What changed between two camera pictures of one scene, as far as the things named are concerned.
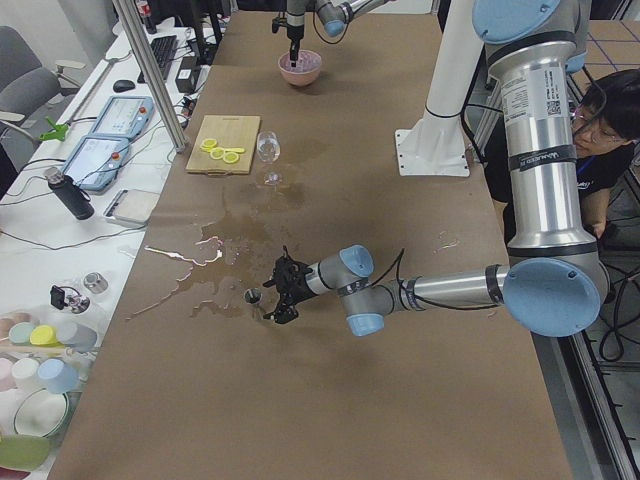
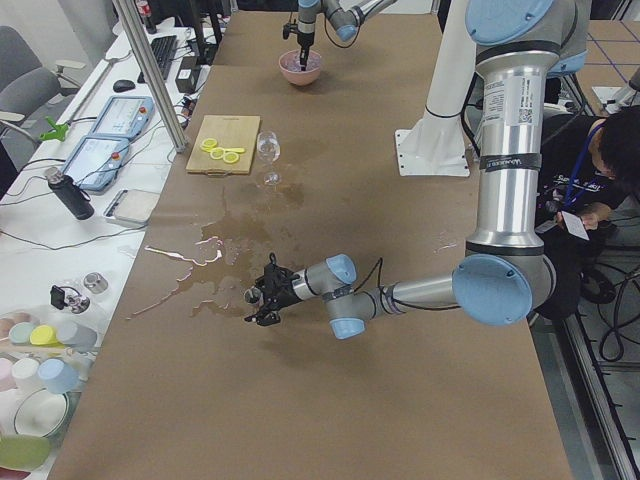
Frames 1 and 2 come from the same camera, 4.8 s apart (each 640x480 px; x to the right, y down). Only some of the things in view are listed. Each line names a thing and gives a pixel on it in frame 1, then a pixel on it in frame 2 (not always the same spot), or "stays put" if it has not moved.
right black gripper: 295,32 → 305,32
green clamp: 57,134 stays put
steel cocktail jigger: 253,295 stays put
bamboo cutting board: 229,131 stays put
